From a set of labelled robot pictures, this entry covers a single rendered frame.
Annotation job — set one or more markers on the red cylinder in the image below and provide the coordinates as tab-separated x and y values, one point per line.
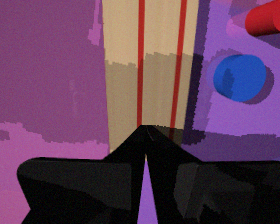
264	20

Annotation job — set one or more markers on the blue short cylinder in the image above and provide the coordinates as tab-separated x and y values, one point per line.
239	77

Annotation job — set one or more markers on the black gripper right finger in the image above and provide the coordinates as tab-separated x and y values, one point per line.
179	179

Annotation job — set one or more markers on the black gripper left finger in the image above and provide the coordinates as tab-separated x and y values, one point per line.
114	181

